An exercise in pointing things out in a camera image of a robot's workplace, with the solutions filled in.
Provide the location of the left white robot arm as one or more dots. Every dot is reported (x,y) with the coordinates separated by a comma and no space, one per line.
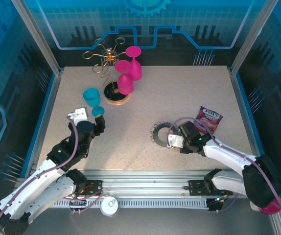
(32,186)

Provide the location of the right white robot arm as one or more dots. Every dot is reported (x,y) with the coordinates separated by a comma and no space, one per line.
(228,154)

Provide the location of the blue plastic goblet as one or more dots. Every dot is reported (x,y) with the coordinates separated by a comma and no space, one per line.
(91,98)

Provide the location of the red candy packet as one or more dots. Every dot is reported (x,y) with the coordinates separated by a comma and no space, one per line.
(210,117)

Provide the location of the pink plastic goblet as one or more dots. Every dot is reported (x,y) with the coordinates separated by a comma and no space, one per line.
(125,83)
(134,68)

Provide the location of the white tin can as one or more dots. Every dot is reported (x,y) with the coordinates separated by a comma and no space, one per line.
(109,206)

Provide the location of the white plastic cup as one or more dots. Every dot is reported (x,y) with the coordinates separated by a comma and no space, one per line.
(253,207)

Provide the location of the pink plastic bowl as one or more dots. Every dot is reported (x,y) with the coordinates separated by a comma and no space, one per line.
(269,210)

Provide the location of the aluminium side rail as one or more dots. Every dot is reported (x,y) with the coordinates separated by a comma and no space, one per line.
(45,122)
(241,98)

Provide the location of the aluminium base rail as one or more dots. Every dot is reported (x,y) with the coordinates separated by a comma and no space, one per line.
(145,182)

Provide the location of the aluminium frame post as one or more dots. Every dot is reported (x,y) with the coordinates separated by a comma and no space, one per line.
(39,36)
(248,36)

